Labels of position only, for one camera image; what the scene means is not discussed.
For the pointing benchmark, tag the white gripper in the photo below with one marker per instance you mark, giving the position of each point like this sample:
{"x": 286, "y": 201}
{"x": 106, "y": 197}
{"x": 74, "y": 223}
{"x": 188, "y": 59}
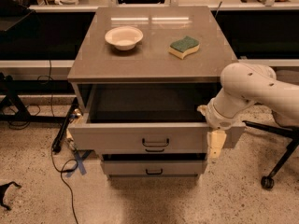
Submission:
{"x": 220, "y": 119}

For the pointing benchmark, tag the grey top drawer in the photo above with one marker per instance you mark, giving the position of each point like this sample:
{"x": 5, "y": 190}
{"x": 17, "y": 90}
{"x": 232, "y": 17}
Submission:
{"x": 119, "y": 116}

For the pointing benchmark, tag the grey drawer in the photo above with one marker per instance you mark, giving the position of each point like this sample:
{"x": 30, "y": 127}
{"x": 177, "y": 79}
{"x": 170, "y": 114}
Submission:
{"x": 126, "y": 168}
{"x": 149, "y": 151}
{"x": 119, "y": 116}

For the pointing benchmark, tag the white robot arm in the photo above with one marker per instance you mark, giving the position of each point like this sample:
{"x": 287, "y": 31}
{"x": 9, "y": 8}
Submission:
{"x": 243, "y": 85}

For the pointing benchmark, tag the grey drawer cabinet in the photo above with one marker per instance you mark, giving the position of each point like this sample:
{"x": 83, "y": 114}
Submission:
{"x": 149, "y": 62}

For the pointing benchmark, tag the grey bottom drawer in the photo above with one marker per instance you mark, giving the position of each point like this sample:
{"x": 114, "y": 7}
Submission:
{"x": 126, "y": 168}

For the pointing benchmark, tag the grey middle drawer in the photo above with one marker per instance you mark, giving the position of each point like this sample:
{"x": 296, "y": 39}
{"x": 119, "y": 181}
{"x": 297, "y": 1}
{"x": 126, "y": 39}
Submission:
{"x": 149, "y": 151}

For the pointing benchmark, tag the green yellow sponge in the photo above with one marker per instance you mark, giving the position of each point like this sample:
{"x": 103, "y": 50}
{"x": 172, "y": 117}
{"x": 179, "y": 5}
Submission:
{"x": 184, "y": 47}

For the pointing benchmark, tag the white bowl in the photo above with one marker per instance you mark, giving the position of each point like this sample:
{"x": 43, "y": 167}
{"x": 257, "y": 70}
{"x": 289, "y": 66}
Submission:
{"x": 124, "y": 37}

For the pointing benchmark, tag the snack bag on floor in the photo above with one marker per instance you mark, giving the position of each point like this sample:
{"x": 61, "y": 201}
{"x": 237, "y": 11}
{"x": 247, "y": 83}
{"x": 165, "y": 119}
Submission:
{"x": 75, "y": 117}

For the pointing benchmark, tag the blue tape cross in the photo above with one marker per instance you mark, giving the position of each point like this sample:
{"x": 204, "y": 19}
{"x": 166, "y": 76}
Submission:
{"x": 80, "y": 158}

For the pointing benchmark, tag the black leaning bar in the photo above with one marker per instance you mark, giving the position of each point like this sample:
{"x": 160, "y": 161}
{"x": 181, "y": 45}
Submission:
{"x": 56, "y": 145}

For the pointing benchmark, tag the black desk frame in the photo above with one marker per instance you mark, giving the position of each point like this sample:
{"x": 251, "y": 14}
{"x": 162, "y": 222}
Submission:
{"x": 22, "y": 114}

